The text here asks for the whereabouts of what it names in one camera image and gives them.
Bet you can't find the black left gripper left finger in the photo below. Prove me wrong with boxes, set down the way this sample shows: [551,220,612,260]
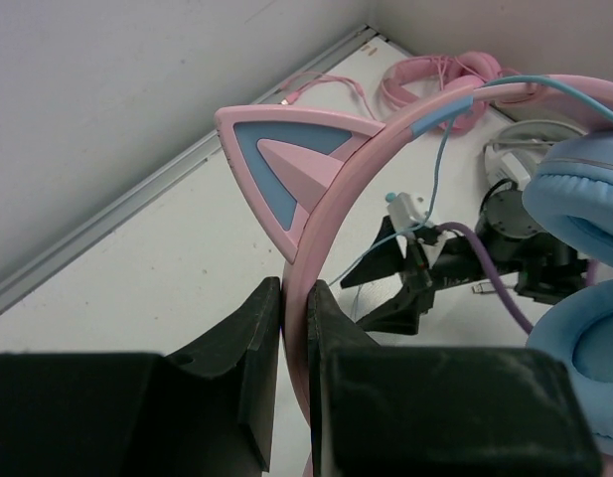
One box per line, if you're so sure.
[0,277,280,476]

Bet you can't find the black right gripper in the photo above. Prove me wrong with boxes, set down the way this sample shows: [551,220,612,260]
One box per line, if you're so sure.
[341,183,591,335]

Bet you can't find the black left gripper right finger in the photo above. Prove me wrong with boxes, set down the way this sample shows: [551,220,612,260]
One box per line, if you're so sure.
[307,281,602,476]

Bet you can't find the pink blue cat-ear headphones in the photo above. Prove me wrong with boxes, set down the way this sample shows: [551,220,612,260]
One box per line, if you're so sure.
[216,75,613,476]

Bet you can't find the teal headphone cable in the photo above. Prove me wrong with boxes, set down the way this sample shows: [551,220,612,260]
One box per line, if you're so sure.
[340,74,613,319]

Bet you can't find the white grey headphones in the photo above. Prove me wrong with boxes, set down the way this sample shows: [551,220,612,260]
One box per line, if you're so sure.
[483,120,585,190]

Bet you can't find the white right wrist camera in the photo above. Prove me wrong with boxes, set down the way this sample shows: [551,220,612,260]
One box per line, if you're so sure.
[385,192,430,233]

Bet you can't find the pink headphone cable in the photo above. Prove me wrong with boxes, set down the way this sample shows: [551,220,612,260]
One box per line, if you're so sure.
[280,71,376,122]

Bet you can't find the aluminium table edge rail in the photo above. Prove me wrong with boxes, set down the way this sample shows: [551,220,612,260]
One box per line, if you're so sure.
[0,25,389,324]

